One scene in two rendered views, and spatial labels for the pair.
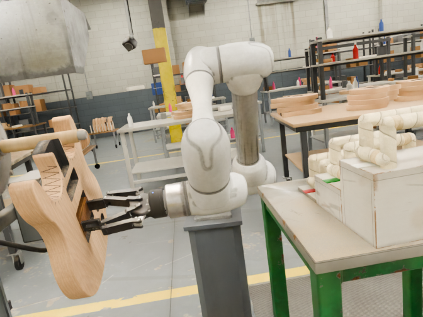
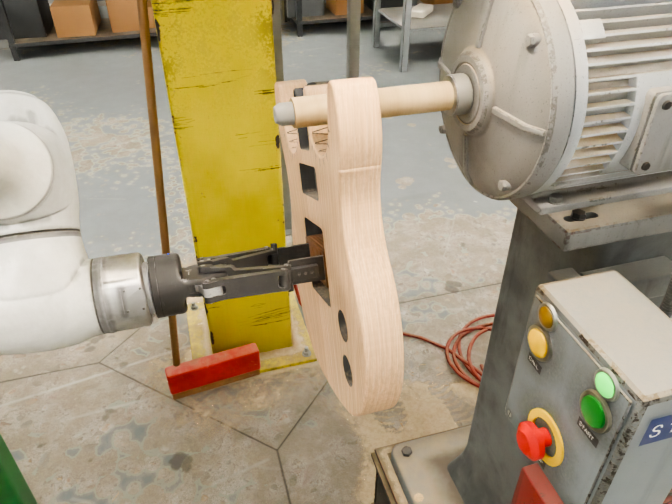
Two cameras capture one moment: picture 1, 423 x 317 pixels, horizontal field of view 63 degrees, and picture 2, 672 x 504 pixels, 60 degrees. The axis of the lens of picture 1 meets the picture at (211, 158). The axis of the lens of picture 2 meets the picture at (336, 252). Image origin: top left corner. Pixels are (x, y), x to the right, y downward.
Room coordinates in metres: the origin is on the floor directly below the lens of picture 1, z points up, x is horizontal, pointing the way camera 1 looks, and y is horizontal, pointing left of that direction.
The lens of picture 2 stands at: (1.42, 0.23, 1.49)
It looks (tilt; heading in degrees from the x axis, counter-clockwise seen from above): 36 degrees down; 167
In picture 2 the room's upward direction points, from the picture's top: straight up
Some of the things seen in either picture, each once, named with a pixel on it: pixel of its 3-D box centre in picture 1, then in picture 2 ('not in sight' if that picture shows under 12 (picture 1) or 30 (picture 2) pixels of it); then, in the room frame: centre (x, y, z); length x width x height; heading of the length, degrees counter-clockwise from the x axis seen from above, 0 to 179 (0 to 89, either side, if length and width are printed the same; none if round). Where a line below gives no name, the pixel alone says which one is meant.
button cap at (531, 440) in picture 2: not in sight; (539, 438); (1.10, 0.52, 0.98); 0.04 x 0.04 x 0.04; 3
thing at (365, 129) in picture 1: (366, 140); not in sight; (0.79, -0.37, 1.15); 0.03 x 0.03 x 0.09
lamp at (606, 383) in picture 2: not in sight; (604, 385); (1.14, 0.53, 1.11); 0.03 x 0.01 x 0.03; 3
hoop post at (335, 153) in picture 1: (335, 159); not in sight; (0.95, -0.35, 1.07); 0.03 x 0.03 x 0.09
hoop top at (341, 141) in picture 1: (362, 138); not in sight; (0.96, -0.44, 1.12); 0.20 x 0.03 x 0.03; 96
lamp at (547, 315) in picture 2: not in sight; (545, 317); (1.05, 0.52, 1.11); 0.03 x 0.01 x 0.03; 3
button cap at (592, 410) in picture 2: not in sight; (597, 410); (1.14, 0.53, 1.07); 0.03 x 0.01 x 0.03; 3
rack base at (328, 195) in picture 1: (372, 189); not in sight; (0.92, -0.44, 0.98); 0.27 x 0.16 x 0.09; 97
